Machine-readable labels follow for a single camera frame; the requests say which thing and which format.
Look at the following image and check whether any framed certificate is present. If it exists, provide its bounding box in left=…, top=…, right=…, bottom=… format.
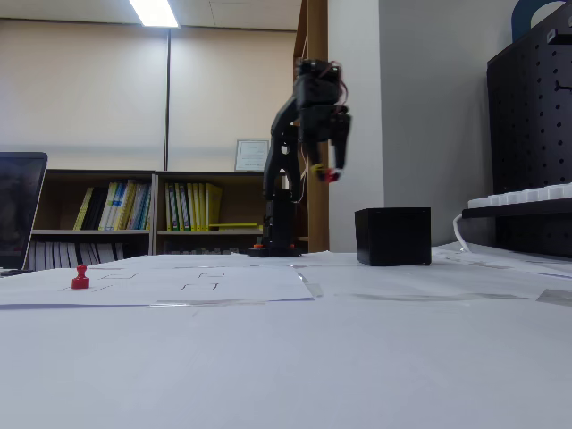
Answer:
left=235, top=139, right=271, bottom=172

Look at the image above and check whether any blue curved object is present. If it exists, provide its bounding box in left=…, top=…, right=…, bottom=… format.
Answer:
left=510, top=0, right=568, bottom=44

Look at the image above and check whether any white power cable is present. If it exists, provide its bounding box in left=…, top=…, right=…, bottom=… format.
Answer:
left=452, top=212, right=475, bottom=254

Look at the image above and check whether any laptop screen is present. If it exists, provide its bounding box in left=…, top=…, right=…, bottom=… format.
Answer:
left=0, top=151, right=49, bottom=276

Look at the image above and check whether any dark vertical pole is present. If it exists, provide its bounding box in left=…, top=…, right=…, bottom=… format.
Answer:
left=162, top=27, right=173, bottom=172

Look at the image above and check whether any white power strip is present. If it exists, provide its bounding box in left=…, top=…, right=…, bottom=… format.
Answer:
left=467, top=182, right=572, bottom=210

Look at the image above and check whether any thin yellow book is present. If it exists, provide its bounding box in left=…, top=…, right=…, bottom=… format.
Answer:
left=72, top=186, right=95, bottom=231

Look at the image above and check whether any black pegboard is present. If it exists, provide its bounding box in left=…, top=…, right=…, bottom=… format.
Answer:
left=485, top=4, right=572, bottom=258

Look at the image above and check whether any ceiling light panel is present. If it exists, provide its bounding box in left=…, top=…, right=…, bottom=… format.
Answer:
left=128, top=0, right=181, bottom=29

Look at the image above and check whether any wide yellow binder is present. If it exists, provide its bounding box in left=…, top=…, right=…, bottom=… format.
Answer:
left=203, top=181, right=223, bottom=231

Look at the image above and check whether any white paper with drawn squares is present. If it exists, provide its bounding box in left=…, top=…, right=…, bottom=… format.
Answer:
left=0, top=264, right=315, bottom=310

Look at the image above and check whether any clear tape strip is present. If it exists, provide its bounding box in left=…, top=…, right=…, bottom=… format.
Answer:
left=148, top=296, right=268, bottom=309

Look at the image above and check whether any low wooden bookshelf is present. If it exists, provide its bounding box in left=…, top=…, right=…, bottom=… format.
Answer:
left=27, top=168, right=156, bottom=272
left=153, top=169, right=269, bottom=257

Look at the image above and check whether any tall wooden bookshelf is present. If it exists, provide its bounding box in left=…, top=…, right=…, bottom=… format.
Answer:
left=292, top=0, right=331, bottom=254

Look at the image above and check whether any black square bin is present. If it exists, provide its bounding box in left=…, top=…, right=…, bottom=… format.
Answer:
left=354, top=206, right=433, bottom=267

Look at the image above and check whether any flat yellow folder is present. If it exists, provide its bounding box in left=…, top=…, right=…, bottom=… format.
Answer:
left=208, top=222, right=265, bottom=231

